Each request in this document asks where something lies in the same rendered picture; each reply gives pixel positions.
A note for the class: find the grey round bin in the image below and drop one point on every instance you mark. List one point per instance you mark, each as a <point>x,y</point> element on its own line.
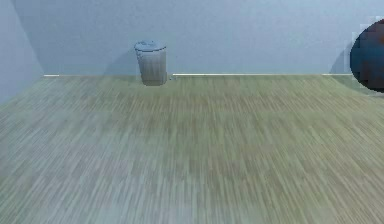
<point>152,65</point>

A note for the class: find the dark blue round object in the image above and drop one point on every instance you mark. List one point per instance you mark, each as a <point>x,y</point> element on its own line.
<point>368,58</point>

